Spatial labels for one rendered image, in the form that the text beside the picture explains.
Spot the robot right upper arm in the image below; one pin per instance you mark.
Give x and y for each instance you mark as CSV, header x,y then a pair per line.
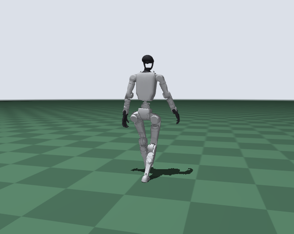
x,y
163,85

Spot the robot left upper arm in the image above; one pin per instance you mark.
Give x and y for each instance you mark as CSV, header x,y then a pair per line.
x,y
131,85

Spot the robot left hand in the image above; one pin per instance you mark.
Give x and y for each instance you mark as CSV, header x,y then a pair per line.
x,y
124,119

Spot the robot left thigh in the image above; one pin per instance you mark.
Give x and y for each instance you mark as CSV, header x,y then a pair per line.
x,y
139,124

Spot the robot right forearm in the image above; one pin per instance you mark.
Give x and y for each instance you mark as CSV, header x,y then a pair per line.
x,y
170,102

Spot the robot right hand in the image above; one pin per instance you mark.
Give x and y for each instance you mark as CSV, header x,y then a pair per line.
x,y
177,115

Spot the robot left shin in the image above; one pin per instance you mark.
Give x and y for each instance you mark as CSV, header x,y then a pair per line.
x,y
144,151

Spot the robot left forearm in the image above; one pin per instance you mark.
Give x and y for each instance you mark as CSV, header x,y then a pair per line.
x,y
126,104

